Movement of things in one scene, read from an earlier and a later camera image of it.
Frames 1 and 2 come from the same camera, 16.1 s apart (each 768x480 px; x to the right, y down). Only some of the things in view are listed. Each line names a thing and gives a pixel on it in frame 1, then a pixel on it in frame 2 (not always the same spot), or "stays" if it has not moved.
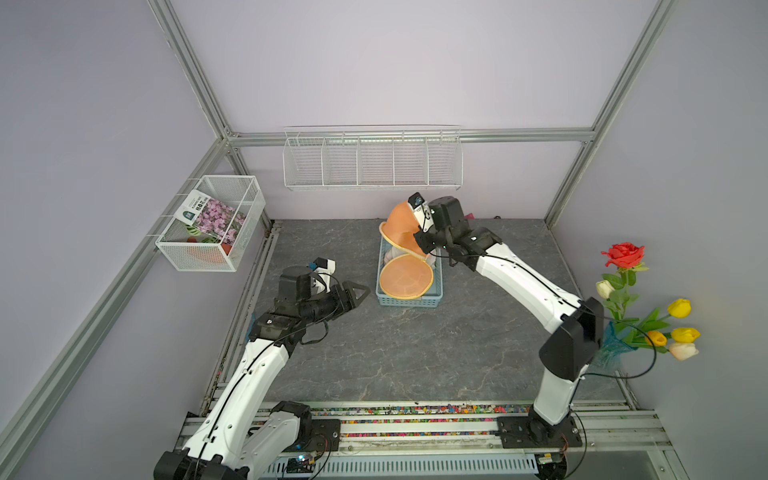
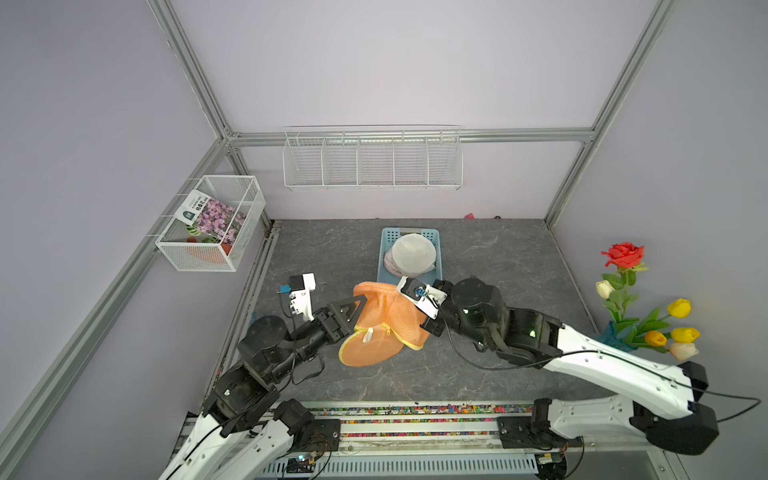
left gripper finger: (345, 306) -> (350, 328)
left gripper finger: (348, 285) -> (349, 309)
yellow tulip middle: (685, 334) stays
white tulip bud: (604, 288) stays
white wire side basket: (216, 224) stays
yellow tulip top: (680, 308) stays
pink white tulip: (683, 350) stays
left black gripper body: (321, 306) -> (310, 336)
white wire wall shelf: (373, 157) stays
